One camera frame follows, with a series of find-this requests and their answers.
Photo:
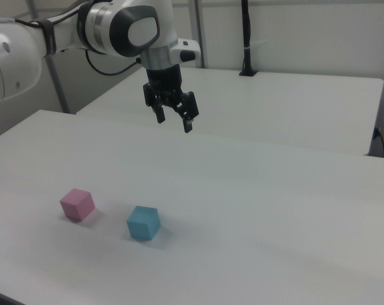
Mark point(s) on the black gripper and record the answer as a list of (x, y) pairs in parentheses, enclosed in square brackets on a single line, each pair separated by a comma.
[(163, 81)]

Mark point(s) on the black camera stand pole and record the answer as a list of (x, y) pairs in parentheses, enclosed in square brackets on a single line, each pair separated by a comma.
[(247, 38)]

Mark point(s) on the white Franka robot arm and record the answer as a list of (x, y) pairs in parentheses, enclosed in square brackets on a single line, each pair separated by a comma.
[(45, 35)]

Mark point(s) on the pink cube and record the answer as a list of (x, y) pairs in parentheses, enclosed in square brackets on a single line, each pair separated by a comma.
[(77, 205)]

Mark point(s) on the white rear table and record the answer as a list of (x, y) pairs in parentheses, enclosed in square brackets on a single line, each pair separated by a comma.
[(274, 108)]

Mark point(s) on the grey metal frame post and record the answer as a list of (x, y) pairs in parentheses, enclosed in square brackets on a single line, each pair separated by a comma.
[(56, 82), (198, 31)]

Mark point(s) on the blue cube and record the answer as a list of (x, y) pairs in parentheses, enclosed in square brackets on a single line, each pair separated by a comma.
[(143, 223)]

